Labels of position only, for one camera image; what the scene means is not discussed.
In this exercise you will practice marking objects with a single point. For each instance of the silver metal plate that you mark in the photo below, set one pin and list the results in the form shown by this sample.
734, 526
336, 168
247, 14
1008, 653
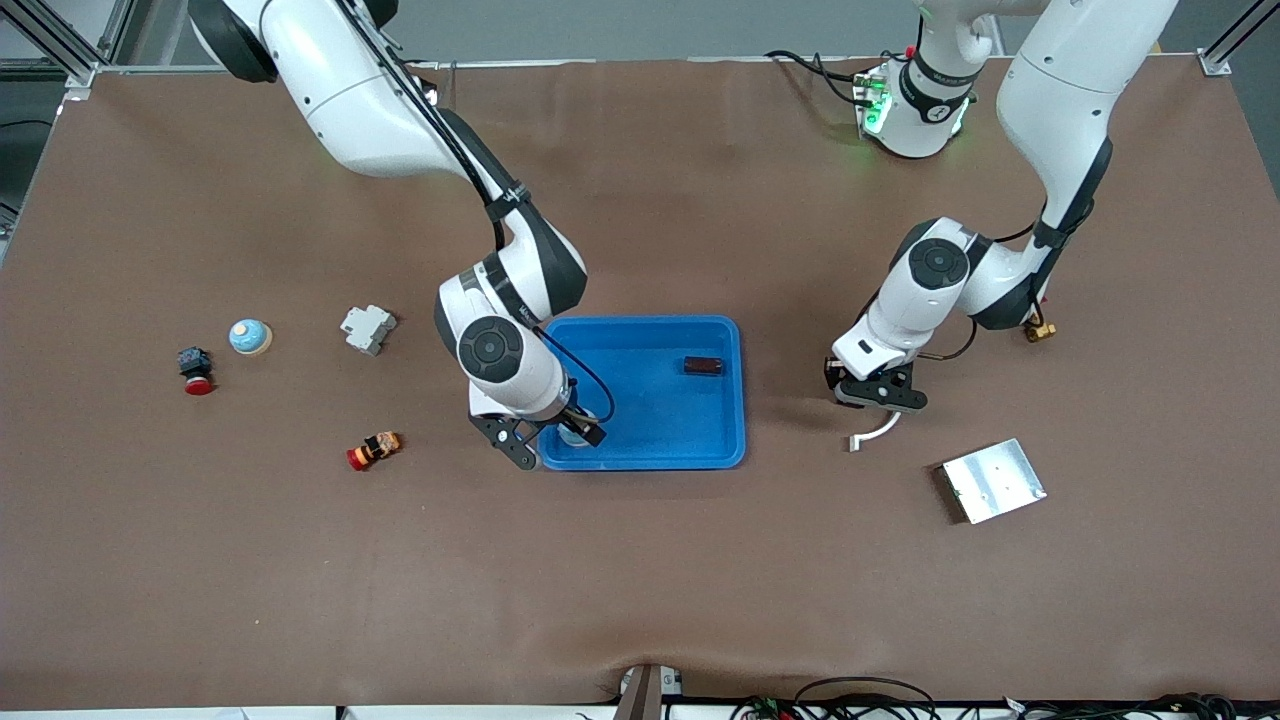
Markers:
992, 480

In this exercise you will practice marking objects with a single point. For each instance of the white circuit breaker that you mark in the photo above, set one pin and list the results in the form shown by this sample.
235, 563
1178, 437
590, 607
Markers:
367, 328

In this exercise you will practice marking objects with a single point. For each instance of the red orange push button switch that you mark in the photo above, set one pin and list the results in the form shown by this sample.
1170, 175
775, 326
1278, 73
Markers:
373, 451

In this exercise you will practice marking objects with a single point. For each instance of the blue plastic tray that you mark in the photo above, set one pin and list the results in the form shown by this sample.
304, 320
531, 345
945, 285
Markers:
660, 430

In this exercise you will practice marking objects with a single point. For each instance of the black red emergency stop button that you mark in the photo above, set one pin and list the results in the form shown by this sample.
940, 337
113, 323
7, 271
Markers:
196, 368

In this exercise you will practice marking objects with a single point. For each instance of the dark brown capacitor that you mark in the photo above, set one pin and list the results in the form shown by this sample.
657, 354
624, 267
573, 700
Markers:
703, 366

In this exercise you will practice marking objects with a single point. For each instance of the white curved bracket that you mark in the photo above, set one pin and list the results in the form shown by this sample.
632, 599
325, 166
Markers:
880, 431

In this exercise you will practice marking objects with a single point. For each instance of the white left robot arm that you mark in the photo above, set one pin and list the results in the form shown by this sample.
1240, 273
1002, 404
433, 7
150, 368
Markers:
1060, 100

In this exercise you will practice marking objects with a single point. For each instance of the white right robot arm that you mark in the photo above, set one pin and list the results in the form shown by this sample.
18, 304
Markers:
350, 100

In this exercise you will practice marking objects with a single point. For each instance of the light blue bell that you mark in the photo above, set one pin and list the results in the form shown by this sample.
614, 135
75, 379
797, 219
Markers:
570, 438
250, 337

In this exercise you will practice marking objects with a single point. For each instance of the aluminium frame profile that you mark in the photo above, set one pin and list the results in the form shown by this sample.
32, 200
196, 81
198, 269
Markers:
1225, 50
70, 55

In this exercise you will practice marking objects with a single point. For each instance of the metal table clamp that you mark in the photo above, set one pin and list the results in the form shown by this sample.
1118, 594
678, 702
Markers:
645, 695

